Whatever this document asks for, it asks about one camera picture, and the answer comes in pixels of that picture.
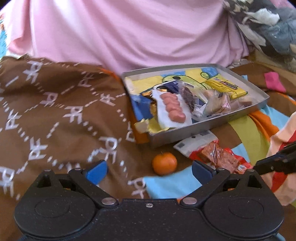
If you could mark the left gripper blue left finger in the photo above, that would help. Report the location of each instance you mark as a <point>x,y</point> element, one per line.
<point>86,181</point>

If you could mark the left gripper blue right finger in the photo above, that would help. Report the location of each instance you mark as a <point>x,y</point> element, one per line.
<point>212,182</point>

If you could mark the red snack packet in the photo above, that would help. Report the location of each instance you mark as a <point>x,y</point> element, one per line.
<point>204,147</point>

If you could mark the small orange tangerine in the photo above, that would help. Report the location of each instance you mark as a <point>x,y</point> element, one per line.
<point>164,164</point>

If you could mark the round cake clear packet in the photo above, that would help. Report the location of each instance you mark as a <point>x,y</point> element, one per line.
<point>217,102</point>

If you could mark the dark dried snack clear wrapper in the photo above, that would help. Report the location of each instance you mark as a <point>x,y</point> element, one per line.
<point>190,96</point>

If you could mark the pink sausages white packet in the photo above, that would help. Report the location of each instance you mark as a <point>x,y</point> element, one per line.
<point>172,111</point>

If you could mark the gold jerky packet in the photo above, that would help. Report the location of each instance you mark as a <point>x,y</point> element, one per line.
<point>146,114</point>

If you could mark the yellow snack bar packet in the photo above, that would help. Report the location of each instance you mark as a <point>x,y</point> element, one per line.
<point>225,86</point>

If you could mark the blue white long packet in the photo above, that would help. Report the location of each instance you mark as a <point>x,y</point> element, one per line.
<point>170,86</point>

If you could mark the brown PF patterned quilt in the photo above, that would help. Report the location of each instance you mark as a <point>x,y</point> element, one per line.
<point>62,116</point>

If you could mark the grey tray with cartoon liner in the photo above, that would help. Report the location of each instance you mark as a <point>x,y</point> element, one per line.
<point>138,81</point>

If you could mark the clear bag of clothes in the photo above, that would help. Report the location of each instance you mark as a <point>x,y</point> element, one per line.
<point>269,26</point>

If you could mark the cartoon wall poster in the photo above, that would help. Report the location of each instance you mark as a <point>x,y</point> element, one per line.
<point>3,47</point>

